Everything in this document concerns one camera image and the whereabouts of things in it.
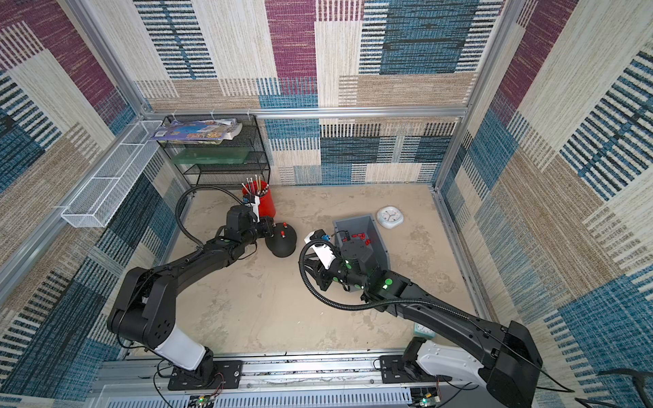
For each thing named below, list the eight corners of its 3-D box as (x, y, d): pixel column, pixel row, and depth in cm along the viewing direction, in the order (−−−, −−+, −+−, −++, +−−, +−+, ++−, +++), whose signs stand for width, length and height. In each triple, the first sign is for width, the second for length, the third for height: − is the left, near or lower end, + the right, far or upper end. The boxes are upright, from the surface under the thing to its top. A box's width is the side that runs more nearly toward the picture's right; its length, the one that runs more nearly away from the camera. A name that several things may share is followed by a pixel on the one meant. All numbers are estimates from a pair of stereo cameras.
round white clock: (378, 229, 107) (379, 224, 105) (375, 210, 114) (376, 206, 112) (404, 229, 107) (406, 224, 105) (400, 210, 114) (401, 206, 112)
